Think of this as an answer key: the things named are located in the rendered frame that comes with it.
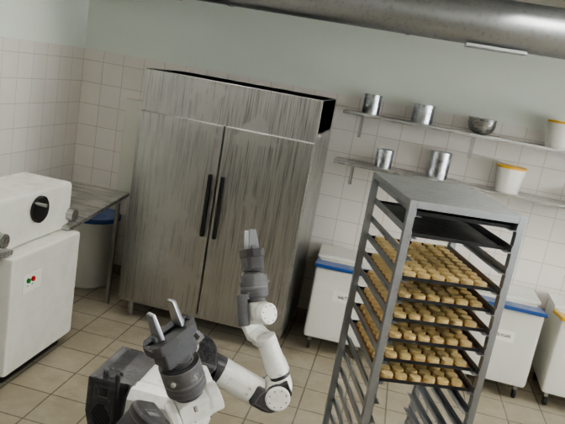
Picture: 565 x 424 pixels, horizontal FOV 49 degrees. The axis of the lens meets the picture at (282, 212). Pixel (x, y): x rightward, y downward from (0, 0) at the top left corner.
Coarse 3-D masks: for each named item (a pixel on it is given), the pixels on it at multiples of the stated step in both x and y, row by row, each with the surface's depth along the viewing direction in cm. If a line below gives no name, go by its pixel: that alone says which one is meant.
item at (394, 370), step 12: (360, 324) 311; (360, 336) 301; (372, 348) 284; (372, 360) 277; (384, 372) 263; (396, 372) 265; (408, 372) 269; (420, 372) 270; (432, 372) 276; (444, 372) 277; (444, 384) 264; (456, 384) 265
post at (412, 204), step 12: (408, 204) 242; (408, 216) 241; (408, 228) 242; (408, 240) 243; (396, 264) 245; (396, 276) 246; (396, 288) 247; (384, 312) 251; (384, 324) 251; (384, 336) 252; (384, 348) 253; (372, 372) 255; (372, 384) 257; (372, 396) 258; (360, 420) 263
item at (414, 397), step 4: (408, 392) 331; (412, 392) 331; (412, 396) 327; (416, 396) 324; (412, 400) 323; (416, 400) 323; (416, 404) 320; (420, 404) 317; (416, 408) 316; (420, 408) 316; (424, 408) 312; (420, 412) 312; (424, 412) 311; (420, 416) 308; (424, 416) 309; (428, 416) 305; (424, 420) 306; (428, 420) 304
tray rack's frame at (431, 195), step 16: (384, 176) 290; (400, 176) 300; (400, 192) 254; (416, 192) 260; (432, 192) 268; (448, 192) 276; (464, 192) 284; (368, 208) 302; (432, 208) 241; (448, 208) 241; (464, 208) 242; (480, 208) 248; (496, 208) 255; (368, 224) 304; (352, 288) 311; (352, 304) 313; (336, 352) 321; (336, 368) 321; (336, 384) 323
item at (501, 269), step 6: (468, 246) 286; (474, 246) 281; (474, 252) 276; (480, 252) 274; (486, 252) 269; (480, 258) 268; (486, 258) 268; (492, 258) 263; (492, 264) 261; (498, 264) 257; (498, 270) 253; (504, 270) 250
